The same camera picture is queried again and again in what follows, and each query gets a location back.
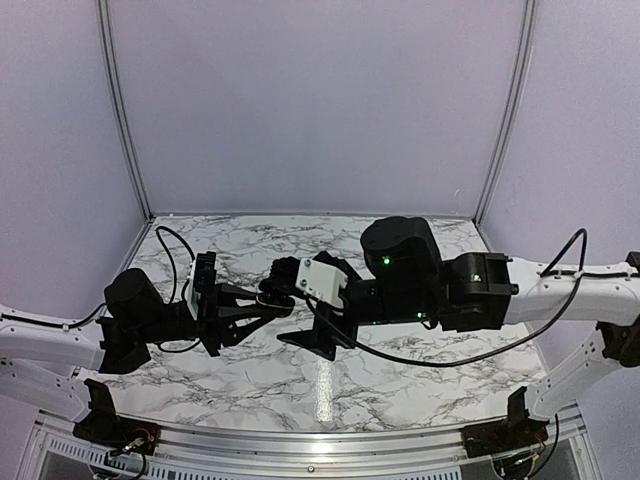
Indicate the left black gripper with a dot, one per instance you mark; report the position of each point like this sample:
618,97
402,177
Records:
210,327

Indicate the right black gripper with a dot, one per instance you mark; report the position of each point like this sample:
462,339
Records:
319,340

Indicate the black earbud charging case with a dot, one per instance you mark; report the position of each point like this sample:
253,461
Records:
273,295

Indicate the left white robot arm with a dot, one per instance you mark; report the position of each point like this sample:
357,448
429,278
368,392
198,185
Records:
116,343

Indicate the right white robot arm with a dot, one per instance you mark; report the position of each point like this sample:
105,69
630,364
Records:
411,282

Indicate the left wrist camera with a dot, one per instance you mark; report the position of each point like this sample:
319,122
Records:
191,296

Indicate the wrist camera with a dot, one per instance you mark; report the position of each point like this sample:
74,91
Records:
191,296
321,281

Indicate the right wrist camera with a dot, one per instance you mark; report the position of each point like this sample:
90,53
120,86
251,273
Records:
321,281

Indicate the front aluminium rail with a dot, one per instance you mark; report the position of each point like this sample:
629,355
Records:
190,452

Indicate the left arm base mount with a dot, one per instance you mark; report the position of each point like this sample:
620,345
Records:
104,426

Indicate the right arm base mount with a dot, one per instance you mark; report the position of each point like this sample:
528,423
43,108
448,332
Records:
516,430

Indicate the left aluminium frame post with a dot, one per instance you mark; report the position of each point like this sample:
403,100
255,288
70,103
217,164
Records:
126,138

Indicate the aluminium frame post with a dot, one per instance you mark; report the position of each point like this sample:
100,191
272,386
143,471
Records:
510,110
126,138

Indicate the right aluminium frame post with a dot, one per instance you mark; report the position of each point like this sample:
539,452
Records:
510,110

